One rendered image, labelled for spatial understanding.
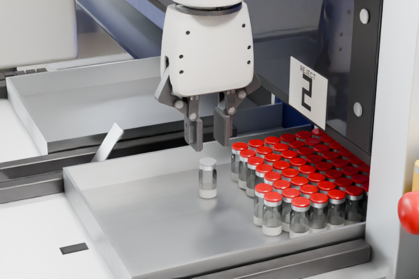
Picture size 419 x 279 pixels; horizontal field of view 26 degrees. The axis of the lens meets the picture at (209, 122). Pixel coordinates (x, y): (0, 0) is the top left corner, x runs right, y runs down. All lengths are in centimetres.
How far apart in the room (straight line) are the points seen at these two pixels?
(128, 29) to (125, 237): 84
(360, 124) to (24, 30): 95
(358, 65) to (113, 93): 57
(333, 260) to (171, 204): 23
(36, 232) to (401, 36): 46
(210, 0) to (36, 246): 33
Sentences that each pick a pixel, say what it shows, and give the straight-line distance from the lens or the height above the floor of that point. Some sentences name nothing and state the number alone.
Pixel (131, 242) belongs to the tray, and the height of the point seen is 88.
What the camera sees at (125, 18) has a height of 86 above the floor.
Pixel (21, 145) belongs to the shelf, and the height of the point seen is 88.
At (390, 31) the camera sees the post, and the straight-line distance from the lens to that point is 89.
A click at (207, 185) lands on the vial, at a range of 109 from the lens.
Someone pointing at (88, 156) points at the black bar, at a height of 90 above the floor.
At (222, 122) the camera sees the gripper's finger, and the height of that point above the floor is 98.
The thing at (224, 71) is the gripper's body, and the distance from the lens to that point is 102.
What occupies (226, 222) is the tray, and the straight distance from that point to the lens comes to 105.
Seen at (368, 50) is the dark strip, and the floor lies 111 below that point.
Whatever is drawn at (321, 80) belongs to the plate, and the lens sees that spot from 101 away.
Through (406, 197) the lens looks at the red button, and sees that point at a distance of 85.
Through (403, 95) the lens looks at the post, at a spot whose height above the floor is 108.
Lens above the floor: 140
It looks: 23 degrees down
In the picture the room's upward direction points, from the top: straight up
